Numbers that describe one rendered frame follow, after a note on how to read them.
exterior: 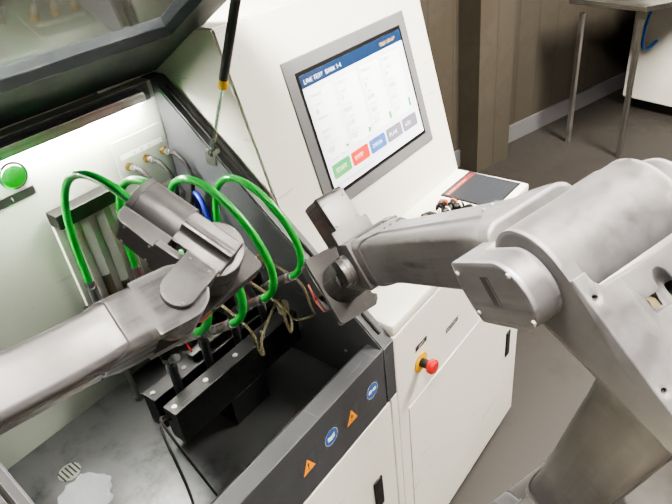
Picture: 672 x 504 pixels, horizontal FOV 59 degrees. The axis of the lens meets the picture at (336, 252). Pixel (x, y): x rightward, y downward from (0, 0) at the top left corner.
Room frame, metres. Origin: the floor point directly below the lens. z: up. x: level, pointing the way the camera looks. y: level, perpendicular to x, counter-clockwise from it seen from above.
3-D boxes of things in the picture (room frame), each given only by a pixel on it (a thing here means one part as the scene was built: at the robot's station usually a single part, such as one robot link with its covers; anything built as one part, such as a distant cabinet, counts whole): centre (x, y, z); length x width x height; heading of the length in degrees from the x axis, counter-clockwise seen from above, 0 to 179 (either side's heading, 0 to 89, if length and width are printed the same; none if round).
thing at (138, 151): (1.18, 0.37, 1.20); 0.13 x 0.03 x 0.31; 138
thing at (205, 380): (0.91, 0.25, 0.91); 0.34 x 0.10 x 0.15; 138
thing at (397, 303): (1.25, -0.24, 0.96); 0.70 x 0.22 x 0.03; 138
